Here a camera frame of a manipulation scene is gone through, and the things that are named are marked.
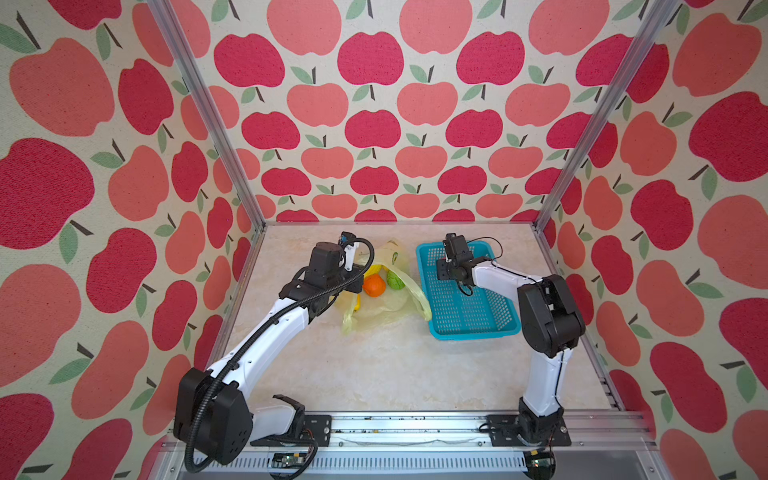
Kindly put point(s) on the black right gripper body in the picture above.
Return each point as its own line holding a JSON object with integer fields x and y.
{"x": 445, "y": 269}

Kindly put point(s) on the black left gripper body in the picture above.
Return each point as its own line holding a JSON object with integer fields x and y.
{"x": 350, "y": 281}

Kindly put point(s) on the orange fruit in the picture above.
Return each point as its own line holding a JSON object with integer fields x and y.
{"x": 374, "y": 285}

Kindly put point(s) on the yellow translucent plastic bag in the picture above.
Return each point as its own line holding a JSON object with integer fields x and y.
{"x": 392, "y": 306}

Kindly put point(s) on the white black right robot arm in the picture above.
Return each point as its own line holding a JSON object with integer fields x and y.
{"x": 551, "y": 325}

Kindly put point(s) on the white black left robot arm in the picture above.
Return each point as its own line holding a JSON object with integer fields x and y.
{"x": 212, "y": 416}

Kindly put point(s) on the green fruit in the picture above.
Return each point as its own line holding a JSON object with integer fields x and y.
{"x": 394, "y": 282}

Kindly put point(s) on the teal plastic mesh basket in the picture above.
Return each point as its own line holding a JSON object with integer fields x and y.
{"x": 460, "y": 313}

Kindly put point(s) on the yellow banana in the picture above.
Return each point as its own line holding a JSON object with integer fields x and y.
{"x": 373, "y": 270}

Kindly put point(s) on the small circuit board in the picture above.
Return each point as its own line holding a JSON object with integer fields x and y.
{"x": 287, "y": 461}

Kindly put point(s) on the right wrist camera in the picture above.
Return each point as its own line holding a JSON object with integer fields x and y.
{"x": 457, "y": 249}

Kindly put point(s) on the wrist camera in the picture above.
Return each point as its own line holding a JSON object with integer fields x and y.
{"x": 457, "y": 249}
{"x": 348, "y": 243}

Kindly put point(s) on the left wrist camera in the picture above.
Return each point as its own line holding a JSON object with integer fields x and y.
{"x": 348, "y": 243}

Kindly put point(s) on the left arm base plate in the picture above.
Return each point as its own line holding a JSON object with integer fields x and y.
{"x": 303, "y": 429}

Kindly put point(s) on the left rear aluminium corner post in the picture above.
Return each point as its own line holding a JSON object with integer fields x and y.
{"x": 173, "y": 34}

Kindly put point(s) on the aluminium corner post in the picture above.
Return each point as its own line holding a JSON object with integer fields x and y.
{"x": 173, "y": 34}
{"x": 657, "y": 18}

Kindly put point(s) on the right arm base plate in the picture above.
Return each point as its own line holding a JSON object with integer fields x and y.
{"x": 524, "y": 431}

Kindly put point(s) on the front aluminium frame rail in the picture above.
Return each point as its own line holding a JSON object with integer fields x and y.
{"x": 591, "y": 444}

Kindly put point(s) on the right rear aluminium corner post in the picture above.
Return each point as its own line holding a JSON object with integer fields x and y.
{"x": 657, "y": 18}

